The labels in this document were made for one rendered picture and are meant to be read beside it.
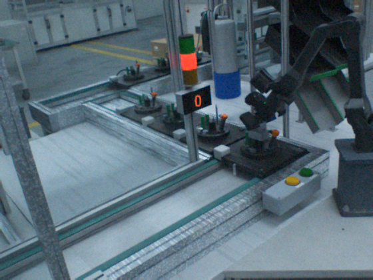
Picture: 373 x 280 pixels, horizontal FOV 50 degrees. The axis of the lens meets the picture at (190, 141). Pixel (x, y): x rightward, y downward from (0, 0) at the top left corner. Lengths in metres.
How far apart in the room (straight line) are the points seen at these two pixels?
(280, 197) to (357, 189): 0.24
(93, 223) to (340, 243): 0.72
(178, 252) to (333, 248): 0.43
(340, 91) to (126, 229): 1.05
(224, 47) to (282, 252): 1.39
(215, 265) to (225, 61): 1.41
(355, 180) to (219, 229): 0.43
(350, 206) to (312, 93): 0.52
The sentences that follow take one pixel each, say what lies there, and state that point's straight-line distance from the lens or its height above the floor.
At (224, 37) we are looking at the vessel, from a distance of 2.30.
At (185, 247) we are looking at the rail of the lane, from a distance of 1.13.
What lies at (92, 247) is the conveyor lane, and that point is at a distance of 1.23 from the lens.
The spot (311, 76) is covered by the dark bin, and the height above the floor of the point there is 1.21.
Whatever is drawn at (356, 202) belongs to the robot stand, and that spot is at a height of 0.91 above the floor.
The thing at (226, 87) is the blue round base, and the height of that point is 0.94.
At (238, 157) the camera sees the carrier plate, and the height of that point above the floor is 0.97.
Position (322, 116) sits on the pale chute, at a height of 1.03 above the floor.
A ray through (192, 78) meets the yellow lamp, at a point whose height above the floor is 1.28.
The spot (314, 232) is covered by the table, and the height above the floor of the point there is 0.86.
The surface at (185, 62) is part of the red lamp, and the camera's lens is 1.31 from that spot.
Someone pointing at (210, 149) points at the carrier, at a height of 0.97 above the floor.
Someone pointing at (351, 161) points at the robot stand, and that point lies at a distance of 1.25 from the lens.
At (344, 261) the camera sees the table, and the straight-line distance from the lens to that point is 1.19.
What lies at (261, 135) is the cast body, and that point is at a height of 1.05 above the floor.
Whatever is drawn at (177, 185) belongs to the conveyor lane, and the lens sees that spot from 1.39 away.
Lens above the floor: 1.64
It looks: 25 degrees down
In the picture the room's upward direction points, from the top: 7 degrees counter-clockwise
